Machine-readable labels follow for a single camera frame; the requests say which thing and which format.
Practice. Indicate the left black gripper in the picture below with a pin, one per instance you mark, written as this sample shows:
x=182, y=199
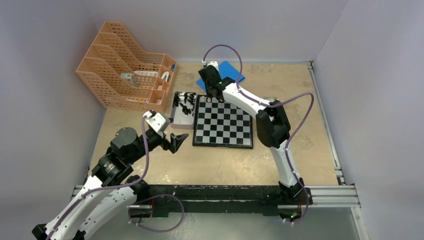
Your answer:
x=174, y=142

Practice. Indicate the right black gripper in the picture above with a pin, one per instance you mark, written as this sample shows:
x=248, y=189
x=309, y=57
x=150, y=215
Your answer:
x=208, y=93

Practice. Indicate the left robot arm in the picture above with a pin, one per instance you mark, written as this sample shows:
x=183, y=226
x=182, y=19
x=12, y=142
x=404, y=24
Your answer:
x=110, y=188

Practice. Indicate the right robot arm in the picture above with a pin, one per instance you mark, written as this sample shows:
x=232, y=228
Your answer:
x=272, y=127

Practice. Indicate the silver tin with black pieces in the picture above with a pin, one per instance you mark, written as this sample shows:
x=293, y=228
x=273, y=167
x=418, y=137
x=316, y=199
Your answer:
x=183, y=110

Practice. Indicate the black and white chessboard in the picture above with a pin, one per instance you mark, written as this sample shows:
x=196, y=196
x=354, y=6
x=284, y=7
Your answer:
x=221, y=124

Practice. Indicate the orange mesh file organizer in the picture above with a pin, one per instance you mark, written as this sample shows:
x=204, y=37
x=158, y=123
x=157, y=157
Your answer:
x=121, y=74

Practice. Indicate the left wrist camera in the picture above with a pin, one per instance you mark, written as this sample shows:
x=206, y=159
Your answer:
x=156, y=120

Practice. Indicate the black mounting rail base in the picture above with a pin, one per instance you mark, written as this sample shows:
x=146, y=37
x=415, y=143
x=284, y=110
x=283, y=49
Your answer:
x=159, y=200

